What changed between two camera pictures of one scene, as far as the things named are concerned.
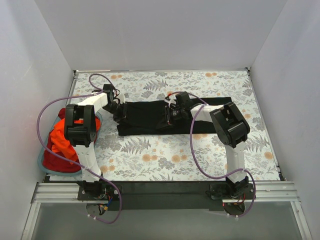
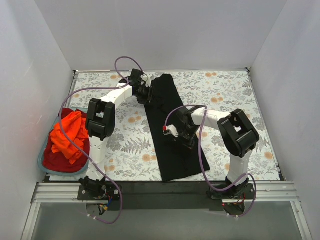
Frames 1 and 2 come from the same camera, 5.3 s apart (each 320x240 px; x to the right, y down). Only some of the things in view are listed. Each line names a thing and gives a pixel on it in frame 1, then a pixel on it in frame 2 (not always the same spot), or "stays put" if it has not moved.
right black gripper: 169,115 -> 189,140
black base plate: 166,196 stays put
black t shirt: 139,118 -> 178,161
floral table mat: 183,157 stays put
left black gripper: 120,113 -> 149,93
